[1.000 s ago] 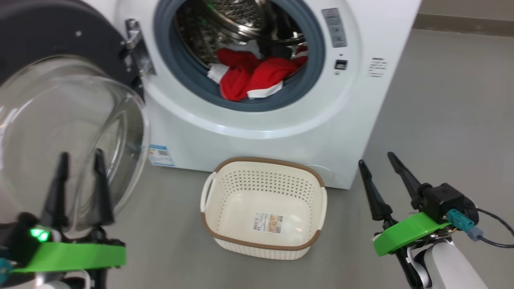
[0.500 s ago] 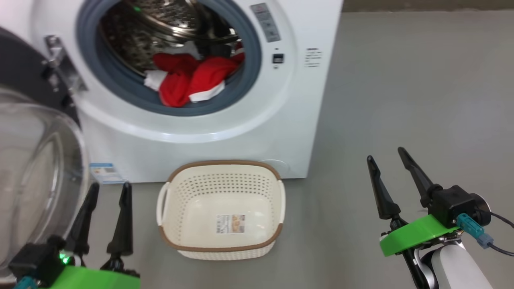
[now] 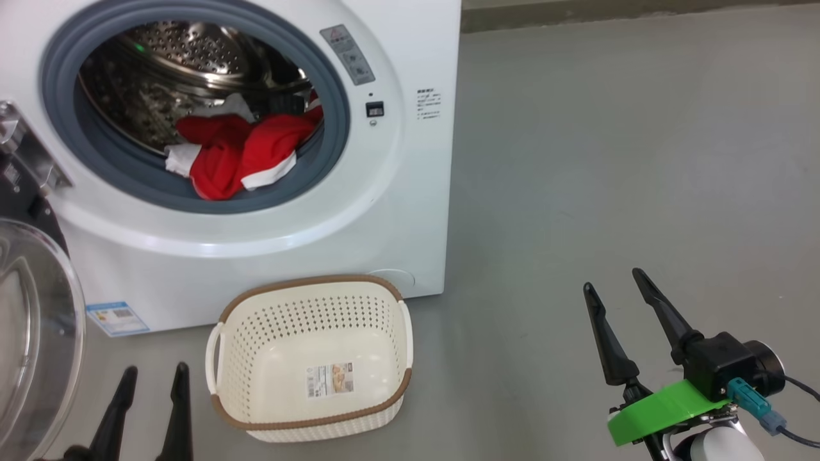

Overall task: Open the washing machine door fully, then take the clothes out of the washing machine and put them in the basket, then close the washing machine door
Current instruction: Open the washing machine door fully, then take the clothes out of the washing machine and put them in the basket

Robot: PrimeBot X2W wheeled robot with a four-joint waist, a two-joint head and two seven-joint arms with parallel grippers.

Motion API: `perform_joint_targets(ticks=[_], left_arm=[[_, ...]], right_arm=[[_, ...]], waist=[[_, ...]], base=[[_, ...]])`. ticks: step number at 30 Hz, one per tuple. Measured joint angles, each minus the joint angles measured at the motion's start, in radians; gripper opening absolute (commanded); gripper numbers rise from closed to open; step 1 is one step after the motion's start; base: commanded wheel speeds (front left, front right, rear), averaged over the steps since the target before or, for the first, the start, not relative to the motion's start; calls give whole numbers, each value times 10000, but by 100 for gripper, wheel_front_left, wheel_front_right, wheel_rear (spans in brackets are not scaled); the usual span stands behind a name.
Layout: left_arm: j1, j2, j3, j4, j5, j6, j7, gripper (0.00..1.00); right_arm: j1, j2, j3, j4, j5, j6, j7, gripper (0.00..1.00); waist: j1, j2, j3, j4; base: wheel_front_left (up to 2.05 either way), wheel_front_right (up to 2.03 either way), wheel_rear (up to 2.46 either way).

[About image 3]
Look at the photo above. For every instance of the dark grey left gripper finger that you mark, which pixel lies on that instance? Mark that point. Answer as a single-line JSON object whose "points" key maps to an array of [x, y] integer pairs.
{"points": [[178, 422], [112, 416]]}

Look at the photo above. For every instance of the red and white garment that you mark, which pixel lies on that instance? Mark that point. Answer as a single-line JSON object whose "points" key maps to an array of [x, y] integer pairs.
{"points": [[218, 166]]}

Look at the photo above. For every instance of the paper product label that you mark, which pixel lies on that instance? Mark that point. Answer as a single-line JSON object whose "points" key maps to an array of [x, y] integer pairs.
{"points": [[329, 380]]}

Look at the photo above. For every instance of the washing machine door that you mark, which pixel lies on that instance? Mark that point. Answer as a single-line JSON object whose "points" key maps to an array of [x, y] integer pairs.
{"points": [[38, 333]]}

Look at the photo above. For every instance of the grey warning sticker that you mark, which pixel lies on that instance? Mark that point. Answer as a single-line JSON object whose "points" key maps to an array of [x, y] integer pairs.
{"points": [[349, 56]]}

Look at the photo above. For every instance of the cream perforated laundry basket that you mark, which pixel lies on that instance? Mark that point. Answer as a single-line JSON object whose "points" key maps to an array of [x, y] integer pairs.
{"points": [[314, 333]]}

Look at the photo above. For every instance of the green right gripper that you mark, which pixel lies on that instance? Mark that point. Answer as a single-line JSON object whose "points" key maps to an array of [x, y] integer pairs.
{"points": [[660, 410]]}

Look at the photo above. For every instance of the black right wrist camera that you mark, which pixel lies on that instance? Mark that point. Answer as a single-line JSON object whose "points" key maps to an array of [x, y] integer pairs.
{"points": [[724, 362]]}

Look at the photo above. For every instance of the blue energy label sticker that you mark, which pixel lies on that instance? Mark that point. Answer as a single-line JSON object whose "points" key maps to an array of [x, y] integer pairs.
{"points": [[117, 318]]}

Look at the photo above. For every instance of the white washing machine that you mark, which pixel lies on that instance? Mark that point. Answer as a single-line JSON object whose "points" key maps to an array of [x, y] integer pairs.
{"points": [[397, 211]]}

